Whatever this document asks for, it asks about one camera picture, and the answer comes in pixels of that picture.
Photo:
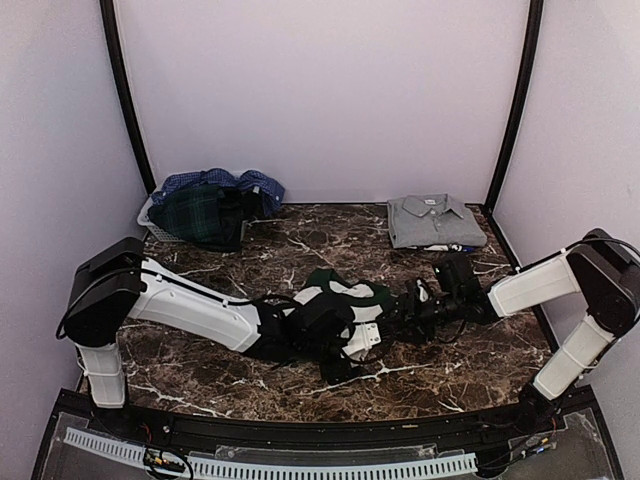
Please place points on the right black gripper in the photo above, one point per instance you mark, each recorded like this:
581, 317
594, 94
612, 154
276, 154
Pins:
408, 304

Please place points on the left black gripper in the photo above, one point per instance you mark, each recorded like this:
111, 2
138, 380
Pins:
342, 373

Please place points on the white and green raglan shirt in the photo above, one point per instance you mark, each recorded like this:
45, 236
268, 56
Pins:
367, 300

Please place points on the dark green plaid garment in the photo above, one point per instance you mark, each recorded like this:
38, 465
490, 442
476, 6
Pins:
191, 214

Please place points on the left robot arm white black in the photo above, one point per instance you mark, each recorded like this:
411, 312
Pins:
121, 282

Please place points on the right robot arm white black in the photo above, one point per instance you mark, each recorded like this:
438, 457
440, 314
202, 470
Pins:
593, 281

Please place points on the white perforated laundry basket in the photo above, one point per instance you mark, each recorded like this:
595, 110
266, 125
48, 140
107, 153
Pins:
144, 221

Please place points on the folded grey polo shirt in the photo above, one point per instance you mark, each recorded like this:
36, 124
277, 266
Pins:
433, 219

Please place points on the blue checkered shirt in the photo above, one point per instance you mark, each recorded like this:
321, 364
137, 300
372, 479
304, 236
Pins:
270, 190

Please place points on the black garment in basket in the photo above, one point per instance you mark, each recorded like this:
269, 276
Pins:
234, 209

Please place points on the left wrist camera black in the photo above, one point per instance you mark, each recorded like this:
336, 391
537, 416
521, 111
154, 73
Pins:
323, 328

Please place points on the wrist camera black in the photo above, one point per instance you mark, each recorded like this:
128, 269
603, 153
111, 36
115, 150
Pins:
323, 328
456, 277

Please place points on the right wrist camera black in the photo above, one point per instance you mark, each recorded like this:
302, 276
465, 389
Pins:
456, 277

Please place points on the white slotted cable duct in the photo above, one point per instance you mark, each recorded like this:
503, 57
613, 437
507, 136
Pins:
247, 463

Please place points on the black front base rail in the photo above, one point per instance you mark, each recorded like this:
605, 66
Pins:
487, 430

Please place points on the right black frame post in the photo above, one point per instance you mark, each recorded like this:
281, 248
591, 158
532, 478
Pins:
525, 70

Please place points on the black frame post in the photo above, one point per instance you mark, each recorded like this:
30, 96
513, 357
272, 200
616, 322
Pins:
123, 90
525, 70

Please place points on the left black frame post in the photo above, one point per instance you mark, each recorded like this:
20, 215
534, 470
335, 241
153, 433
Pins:
123, 90

